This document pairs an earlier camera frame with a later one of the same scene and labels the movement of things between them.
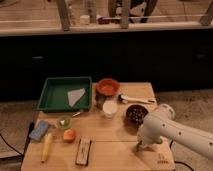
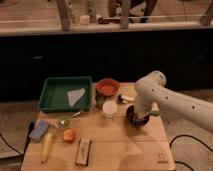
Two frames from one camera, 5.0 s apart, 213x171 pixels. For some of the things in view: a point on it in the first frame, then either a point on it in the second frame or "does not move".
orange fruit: x=69 y=135 does not move
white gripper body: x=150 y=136 -> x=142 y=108
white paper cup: x=109 y=107 does not move
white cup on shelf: x=84 y=19 does not move
